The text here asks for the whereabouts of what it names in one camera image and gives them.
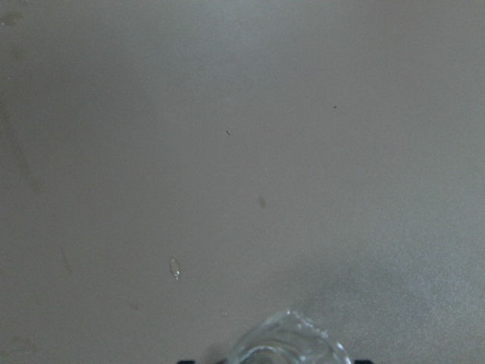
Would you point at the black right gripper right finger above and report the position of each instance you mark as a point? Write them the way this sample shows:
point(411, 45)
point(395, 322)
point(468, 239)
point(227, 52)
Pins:
point(361, 361)

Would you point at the clear glass shaker cup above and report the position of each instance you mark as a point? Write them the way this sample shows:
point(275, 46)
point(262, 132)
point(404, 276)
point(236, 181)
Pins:
point(288, 337)

